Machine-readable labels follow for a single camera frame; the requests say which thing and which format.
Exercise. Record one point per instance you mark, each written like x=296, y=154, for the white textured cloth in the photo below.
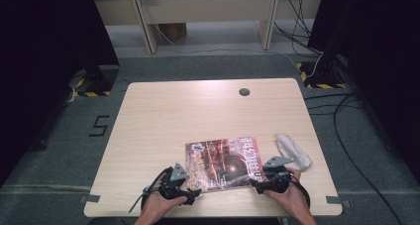
x=292, y=150

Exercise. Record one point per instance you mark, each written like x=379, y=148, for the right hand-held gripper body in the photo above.
x=279, y=180

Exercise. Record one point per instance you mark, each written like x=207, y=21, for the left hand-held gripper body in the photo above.
x=179, y=173

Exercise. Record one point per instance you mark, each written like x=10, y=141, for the beige wooden desk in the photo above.
x=211, y=7

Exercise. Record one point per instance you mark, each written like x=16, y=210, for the glossy red purple magazine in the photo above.
x=224, y=165

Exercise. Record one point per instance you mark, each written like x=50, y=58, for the black curtain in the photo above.
x=389, y=69
x=39, y=69

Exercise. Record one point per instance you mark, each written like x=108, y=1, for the brown cardboard box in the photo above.
x=173, y=31

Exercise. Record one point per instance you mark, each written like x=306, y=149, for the grey tape piece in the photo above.
x=89, y=198
x=336, y=201

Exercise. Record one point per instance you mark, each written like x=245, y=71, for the person's right hand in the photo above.
x=294, y=200

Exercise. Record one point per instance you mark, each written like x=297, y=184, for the black stand base hazard tape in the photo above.
x=325, y=73
x=99, y=79

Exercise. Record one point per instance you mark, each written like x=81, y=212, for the person's left hand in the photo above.
x=157, y=206

